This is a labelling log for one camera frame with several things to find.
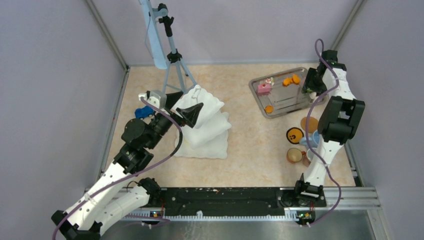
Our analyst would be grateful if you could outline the green swirl roll cake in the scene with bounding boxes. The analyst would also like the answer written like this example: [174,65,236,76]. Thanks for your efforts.
[302,88,314,94]

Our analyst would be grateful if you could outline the light blue mug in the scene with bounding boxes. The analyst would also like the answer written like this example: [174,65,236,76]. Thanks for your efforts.
[299,130,320,148]

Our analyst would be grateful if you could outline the round orange cookie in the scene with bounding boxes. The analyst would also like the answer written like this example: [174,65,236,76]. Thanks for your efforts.
[264,105,274,114]

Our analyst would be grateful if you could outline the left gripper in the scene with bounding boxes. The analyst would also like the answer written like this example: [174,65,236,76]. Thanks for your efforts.
[145,91,204,150]

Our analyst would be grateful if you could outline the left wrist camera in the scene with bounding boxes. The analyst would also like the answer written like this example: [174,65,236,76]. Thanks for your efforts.
[138,90,167,109]

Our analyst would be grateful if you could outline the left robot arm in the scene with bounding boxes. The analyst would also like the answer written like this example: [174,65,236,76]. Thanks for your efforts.
[51,90,204,240]

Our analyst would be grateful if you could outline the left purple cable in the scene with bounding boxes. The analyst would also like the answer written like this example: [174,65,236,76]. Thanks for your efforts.
[52,96,184,240]

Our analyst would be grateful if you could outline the pink square cake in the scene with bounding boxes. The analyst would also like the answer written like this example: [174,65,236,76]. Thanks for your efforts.
[256,83,272,96]

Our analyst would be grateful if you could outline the white tiered pillow stand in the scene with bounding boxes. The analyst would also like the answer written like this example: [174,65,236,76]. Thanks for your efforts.
[172,84,232,159]

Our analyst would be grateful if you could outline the orange cookie pieces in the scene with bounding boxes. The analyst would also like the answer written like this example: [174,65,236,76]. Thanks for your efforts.
[282,74,301,87]

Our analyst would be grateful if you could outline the light blue tripod stand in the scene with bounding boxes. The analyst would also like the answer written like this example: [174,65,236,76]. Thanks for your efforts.
[138,0,198,94]

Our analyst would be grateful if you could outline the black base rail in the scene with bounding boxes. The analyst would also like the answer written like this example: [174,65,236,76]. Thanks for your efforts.
[146,187,327,217]

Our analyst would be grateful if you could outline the white round bun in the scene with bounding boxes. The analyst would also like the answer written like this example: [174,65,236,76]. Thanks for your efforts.
[309,92,317,101]

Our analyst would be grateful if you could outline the black orange face coaster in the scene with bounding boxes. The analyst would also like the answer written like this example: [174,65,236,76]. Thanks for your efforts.
[286,127,305,145]

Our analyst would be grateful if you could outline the steel serving tray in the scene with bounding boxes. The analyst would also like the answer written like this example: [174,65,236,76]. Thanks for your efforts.
[248,67,314,119]

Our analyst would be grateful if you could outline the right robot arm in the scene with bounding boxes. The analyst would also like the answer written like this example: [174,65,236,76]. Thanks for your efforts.
[293,49,366,206]

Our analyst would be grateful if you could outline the round wooden coaster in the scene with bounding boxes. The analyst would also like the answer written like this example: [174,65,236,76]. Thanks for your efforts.
[300,116,319,134]

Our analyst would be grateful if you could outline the blue toy car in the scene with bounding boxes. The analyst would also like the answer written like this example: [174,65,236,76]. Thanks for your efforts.
[134,105,155,120]

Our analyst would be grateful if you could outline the orange brown cup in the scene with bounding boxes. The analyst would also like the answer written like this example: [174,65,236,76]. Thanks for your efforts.
[286,148,306,164]

